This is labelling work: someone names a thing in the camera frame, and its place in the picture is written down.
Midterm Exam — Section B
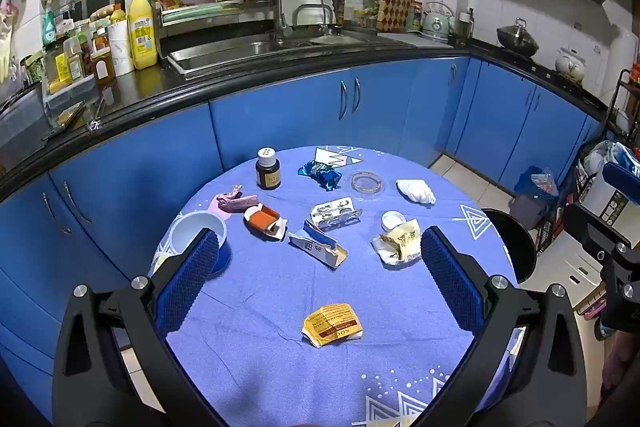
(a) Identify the white tissue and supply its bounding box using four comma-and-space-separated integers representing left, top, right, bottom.
396, 178, 436, 206

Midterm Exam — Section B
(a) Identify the yellow and orange packet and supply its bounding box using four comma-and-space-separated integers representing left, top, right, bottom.
301, 303, 362, 349

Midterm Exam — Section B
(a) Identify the steel kitchen sink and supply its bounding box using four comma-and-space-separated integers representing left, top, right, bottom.
167, 32, 381, 80

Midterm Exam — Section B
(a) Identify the yellow detergent bottle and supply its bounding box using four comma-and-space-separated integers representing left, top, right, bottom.
127, 0, 161, 70

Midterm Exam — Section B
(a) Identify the person's right hand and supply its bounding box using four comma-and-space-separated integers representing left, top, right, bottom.
602, 332, 636, 400

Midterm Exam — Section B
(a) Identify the silver blister pack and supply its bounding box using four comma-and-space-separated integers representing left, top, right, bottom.
309, 197, 362, 233

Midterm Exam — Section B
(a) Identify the blue kitchen cabinet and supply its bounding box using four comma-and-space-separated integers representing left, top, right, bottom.
0, 54, 601, 408

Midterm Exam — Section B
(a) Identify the white and blue bowl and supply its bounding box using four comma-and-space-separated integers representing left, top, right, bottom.
169, 211, 232, 278

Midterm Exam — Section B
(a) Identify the small orange box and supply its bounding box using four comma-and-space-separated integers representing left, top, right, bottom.
243, 203, 288, 242

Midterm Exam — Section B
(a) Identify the torn white and blue box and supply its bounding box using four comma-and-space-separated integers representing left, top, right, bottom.
288, 219, 348, 269

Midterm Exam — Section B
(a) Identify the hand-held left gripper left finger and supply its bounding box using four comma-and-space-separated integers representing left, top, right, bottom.
52, 227, 232, 427

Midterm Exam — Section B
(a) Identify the white patterned canister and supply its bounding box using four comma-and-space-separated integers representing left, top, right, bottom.
107, 24, 135, 75

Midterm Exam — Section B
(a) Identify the yellow and white wrapper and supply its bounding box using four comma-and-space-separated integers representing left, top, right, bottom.
371, 218, 425, 267

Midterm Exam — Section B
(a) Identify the black trash bin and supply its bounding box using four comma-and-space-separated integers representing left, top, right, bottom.
480, 208, 538, 284

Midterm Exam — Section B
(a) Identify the white air purifier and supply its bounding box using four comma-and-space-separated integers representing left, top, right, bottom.
537, 167, 632, 315

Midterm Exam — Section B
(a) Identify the dark wok with lid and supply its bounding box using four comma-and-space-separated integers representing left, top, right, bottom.
496, 18, 540, 58

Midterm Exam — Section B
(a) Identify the glass oil bottle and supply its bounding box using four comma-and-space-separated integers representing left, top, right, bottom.
457, 9, 473, 48

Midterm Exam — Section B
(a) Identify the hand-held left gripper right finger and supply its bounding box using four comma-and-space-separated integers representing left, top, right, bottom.
415, 226, 587, 427

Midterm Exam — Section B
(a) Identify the blue plastic bag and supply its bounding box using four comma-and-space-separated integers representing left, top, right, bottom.
600, 141, 640, 168

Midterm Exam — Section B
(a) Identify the pink wrapper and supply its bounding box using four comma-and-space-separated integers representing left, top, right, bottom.
216, 188, 259, 215

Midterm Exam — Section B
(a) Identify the blue printed tablecloth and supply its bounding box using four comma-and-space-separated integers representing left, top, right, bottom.
150, 146, 526, 427

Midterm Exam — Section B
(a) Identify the green kettle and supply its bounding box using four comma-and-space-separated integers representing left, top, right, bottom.
421, 2, 453, 42

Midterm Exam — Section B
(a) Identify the grey bin with blue bag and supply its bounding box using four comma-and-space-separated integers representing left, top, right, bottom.
511, 166, 560, 228

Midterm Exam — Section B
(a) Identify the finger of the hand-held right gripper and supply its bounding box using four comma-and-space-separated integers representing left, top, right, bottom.
602, 163, 640, 194
565, 203, 632, 258

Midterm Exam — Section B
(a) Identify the blue foil wrapper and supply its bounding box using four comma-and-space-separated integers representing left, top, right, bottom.
298, 161, 343, 192

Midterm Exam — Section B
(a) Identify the clear glass dish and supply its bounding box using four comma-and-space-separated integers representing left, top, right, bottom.
350, 171, 388, 202

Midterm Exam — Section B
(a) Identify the brown medicine bottle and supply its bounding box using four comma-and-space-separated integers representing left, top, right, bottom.
255, 148, 282, 192

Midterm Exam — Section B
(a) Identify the white ceramic pot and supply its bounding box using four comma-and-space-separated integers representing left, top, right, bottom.
555, 48, 587, 82

